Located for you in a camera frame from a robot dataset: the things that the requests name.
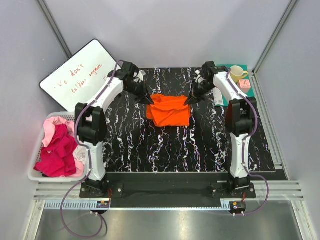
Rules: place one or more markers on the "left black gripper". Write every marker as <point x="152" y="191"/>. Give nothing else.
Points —
<point x="147" y="100"/>

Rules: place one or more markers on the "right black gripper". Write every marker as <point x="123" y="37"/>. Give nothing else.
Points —
<point x="195" y="95"/>

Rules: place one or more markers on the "orange t shirt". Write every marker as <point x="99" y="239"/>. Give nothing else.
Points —
<point x="169" y="111"/>

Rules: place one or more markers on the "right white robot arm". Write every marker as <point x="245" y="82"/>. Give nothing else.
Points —
<point x="241" y="120"/>

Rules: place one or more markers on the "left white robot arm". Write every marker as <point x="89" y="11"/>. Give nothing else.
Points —
<point x="90" y="126"/>

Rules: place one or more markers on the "yellow mug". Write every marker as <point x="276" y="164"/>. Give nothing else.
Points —
<point x="237" y="73"/>

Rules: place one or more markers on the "pink cube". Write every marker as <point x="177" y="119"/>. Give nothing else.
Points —
<point x="244" y="85"/>

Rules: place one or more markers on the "green book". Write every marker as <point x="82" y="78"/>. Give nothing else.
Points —
<point x="221" y="101"/>

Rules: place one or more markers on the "white whiteboard with red writing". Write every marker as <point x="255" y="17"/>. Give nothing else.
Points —
<point x="81" y="77"/>

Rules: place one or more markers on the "white t shirt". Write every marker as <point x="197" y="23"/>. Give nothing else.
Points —
<point x="79" y="154"/>

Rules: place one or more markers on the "light pink t shirt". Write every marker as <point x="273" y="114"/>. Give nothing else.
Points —
<point x="49" y="127"/>

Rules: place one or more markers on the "magenta t shirt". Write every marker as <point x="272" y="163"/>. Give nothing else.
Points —
<point x="57" y="160"/>

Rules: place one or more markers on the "white plastic laundry basket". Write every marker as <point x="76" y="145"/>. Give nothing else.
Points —
<point x="37" y="176"/>

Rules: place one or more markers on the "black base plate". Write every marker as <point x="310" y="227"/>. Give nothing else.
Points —
<point x="217" y="185"/>

